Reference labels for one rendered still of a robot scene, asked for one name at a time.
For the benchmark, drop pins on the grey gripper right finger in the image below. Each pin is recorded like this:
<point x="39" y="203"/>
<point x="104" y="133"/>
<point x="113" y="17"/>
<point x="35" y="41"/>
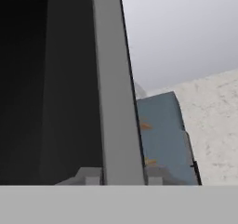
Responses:
<point x="155" y="177"/>

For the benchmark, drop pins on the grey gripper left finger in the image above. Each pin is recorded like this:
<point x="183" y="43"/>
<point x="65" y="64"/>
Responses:
<point x="88" y="176"/>

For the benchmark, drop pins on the dark microwave door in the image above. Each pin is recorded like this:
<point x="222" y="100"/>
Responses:
<point x="68" y="79"/>

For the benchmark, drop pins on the blue cupboard run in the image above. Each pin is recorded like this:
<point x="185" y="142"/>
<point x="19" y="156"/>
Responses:
<point x="164" y="131"/>

